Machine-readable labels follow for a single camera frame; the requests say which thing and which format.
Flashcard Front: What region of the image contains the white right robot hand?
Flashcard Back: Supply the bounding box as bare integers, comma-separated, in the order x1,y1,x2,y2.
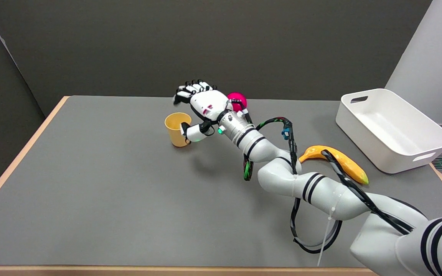
173,80,232,145

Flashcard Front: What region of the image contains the yellow plastic cup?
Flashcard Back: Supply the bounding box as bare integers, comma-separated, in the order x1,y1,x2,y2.
164,112,192,147

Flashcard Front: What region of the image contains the red pomegranate toy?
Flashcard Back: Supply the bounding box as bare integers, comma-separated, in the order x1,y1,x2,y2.
227,92,247,113

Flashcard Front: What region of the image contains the yellow banana toy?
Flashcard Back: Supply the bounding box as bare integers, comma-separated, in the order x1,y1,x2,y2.
299,145,369,185

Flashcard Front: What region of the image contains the white plastic bin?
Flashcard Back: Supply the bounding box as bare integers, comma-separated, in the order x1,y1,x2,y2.
335,88,442,174

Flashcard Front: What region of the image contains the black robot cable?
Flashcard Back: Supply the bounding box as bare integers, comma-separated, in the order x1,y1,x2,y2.
243,117,414,255

